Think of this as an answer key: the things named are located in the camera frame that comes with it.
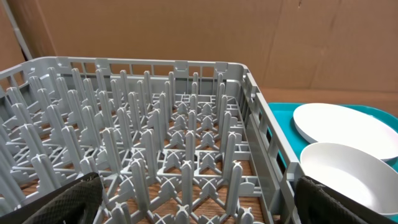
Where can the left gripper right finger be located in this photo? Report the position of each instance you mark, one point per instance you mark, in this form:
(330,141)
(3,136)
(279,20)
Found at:
(317,203)

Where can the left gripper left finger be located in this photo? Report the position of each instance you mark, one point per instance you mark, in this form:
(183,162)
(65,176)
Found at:
(76,202)

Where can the grey round bowl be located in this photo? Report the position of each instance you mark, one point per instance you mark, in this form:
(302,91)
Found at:
(353,173)

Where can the large white round plate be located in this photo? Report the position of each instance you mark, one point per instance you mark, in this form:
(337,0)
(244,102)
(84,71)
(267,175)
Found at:
(323,122)

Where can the grey plastic dish rack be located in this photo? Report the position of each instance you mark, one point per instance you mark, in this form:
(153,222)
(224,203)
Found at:
(172,141)

